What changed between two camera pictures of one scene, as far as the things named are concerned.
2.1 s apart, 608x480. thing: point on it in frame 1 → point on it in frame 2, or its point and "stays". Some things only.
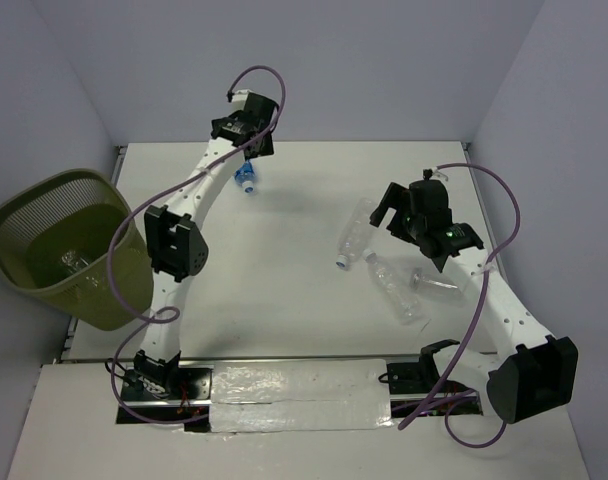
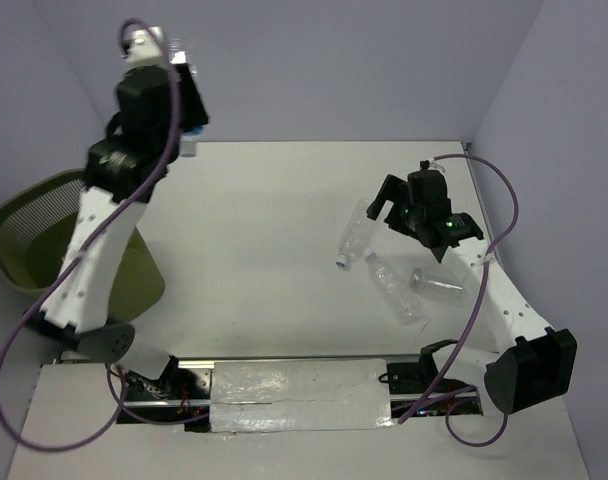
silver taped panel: (300, 396) stays
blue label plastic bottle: (245, 176) → (180, 53)
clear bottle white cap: (406, 302) stays
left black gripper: (270, 147) → (190, 94)
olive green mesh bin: (50, 240) stays
